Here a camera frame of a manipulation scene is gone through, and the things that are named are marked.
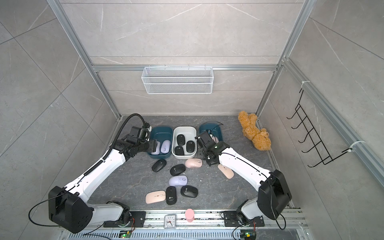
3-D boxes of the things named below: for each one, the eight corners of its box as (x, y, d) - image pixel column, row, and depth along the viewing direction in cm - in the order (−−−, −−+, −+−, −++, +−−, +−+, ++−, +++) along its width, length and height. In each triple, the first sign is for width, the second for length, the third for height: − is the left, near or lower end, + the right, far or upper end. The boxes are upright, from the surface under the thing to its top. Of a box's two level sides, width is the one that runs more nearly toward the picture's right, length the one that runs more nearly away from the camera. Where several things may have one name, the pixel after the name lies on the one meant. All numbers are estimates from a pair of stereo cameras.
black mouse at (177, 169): (171, 177, 89) (171, 176, 87) (169, 170, 92) (168, 168, 90) (187, 171, 92) (186, 169, 90) (183, 164, 95) (183, 162, 93)
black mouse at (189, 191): (180, 194, 83) (179, 193, 81) (182, 185, 86) (182, 183, 84) (196, 198, 82) (196, 197, 79) (198, 189, 85) (198, 187, 82)
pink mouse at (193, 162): (184, 167, 93) (184, 165, 91) (185, 160, 97) (184, 158, 94) (202, 167, 93) (202, 165, 91) (201, 160, 97) (202, 158, 94)
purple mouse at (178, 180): (168, 185, 86) (168, 184, 84) (169, 177, 89) (169, 175, 87) (187, 185, 86) (187, 184, 84) (187, 177, 89) (187, 175, 87)
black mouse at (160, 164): (151, 169, 92) (150, 168, 90) (162, 158, 97) (161, 157, 95) (157, 174, 90) (156, 173, 88) (167, 163, 95) (167, 161, 93)
